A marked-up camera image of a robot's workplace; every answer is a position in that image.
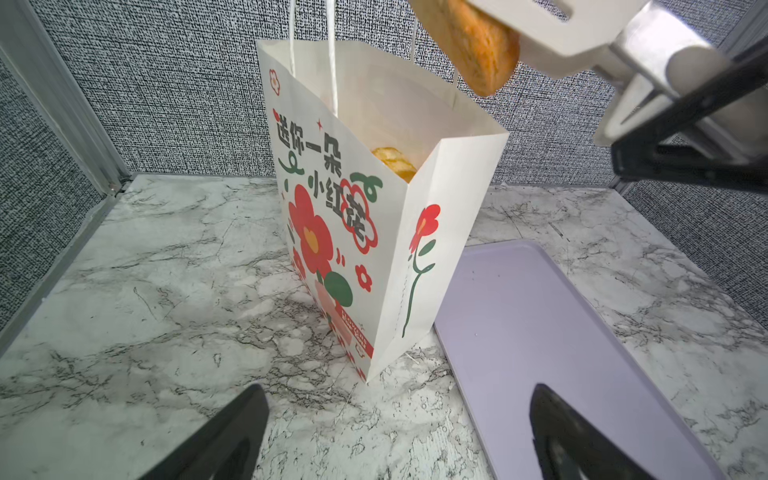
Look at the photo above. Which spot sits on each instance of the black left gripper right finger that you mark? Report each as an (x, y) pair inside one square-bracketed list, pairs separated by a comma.
[(568, 446)]

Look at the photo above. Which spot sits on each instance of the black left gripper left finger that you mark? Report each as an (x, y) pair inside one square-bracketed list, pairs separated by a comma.
[(226, 447)]

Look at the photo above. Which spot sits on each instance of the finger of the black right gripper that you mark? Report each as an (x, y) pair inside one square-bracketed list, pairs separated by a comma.
[(697, 90), (686, 165)]

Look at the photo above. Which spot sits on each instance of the white slotted serving tongs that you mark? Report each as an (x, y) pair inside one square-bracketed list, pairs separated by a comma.
[(591, 38)]

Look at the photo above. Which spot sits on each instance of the reddish brown croissant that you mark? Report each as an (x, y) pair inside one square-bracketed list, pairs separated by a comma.
[(484, 51)]

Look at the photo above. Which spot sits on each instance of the striped croissant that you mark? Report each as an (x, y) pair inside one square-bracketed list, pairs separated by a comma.
[(396, 161)]

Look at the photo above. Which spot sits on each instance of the white paper bag red flower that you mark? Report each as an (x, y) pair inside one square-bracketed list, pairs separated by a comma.
[(376, 253)]

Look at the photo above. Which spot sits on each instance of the lavender plastic tray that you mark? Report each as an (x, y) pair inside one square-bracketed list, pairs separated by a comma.
[(510, 320)]

